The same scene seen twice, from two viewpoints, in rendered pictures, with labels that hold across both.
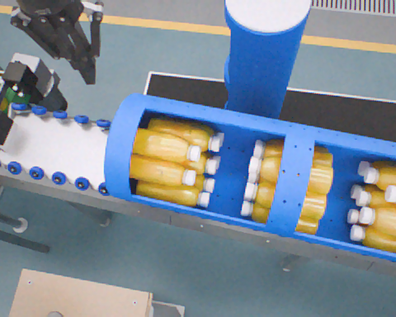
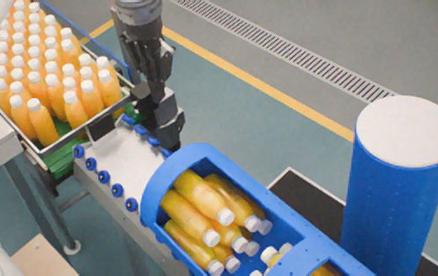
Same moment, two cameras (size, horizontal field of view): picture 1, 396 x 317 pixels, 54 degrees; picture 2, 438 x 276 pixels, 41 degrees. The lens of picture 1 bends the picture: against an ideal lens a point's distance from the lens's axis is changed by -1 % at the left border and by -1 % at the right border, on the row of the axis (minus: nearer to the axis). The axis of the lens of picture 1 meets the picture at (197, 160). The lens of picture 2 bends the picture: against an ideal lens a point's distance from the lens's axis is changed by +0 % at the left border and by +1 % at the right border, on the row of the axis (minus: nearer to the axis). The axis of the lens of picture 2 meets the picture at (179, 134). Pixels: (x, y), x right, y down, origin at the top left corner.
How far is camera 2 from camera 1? 62 cm
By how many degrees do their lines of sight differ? 28
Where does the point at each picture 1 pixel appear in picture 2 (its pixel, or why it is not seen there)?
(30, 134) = (121, 147)
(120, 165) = (157, 189)
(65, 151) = (138, 174)
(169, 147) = (206, 198)
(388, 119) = not seen: outside the picture
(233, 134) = (282, 231)
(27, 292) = (30, 252)
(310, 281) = not seen: outside the picture
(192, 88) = (325, 207)
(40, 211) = (98, 245)
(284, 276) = not seen: outside the picture
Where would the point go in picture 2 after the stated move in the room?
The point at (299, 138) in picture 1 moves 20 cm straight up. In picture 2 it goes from (316, 246) to (319, 193)
